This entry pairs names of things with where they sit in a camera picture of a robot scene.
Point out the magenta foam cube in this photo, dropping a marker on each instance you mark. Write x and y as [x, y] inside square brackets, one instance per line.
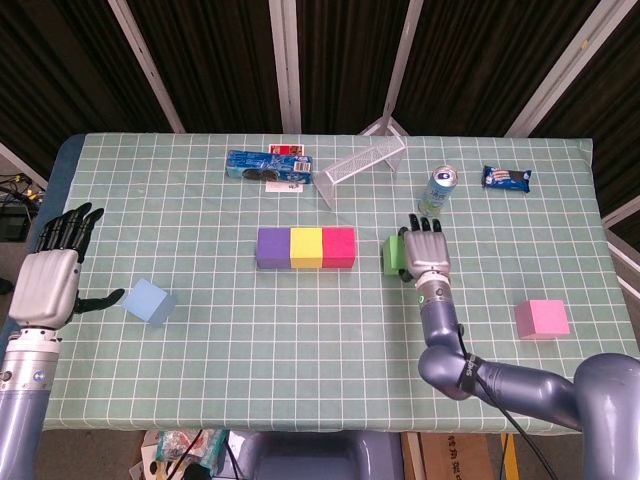
[339, 246]

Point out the yellow foam cube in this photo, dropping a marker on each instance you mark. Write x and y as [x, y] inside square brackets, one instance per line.
[306, 247]

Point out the white paper card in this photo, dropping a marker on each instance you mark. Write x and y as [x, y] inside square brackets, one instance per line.
[282, 187]

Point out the light blue drink can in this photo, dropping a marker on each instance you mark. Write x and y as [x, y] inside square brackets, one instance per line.
[436, 195]

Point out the light pink foam cube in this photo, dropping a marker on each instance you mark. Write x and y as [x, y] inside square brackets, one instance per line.
[542, 320]

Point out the brown cardboard box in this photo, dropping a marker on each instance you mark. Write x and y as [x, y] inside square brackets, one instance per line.
[455, 457]

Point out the white frame bar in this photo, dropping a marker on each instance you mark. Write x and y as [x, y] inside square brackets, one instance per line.
[625, 267]
[622, 212]
[22, 167]

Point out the green foam cube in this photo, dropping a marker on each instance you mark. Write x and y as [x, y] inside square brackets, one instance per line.
[392, 255]

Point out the blue snack packet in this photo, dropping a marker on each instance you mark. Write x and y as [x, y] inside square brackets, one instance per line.
[506, 179]

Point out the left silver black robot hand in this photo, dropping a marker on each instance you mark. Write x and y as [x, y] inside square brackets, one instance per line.
[45, 290]

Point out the light blue foam cube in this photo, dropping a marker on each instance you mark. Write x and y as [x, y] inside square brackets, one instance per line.
[147, 302]

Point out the dark pleated curtain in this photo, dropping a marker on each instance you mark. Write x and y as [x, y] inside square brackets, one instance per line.
[225, 60]

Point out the black equipment box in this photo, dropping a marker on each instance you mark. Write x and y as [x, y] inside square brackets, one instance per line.
[12, 225]

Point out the blue cookie box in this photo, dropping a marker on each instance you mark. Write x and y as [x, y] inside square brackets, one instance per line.
[270, 167]

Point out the red card box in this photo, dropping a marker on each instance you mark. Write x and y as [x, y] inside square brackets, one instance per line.
[287, 149]

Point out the teal snack bag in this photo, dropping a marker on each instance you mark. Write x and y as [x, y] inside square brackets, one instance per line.
[175, 445]

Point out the purple foam cube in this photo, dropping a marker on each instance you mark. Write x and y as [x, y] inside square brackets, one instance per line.
[274, 247]

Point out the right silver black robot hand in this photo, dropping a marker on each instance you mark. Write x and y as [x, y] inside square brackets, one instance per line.
[427, 250]

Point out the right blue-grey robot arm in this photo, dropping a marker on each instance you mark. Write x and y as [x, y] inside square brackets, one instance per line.
[525, 385]

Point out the green checked tablecloth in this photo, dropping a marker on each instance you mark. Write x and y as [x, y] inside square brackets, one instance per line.
[320, 350]

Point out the white frame post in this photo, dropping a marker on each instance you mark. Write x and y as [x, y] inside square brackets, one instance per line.
[292, 65]
[150, 75]
[562, 65]
[402, 50]

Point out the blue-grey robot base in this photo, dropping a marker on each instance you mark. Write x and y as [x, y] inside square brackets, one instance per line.
[310, 457]

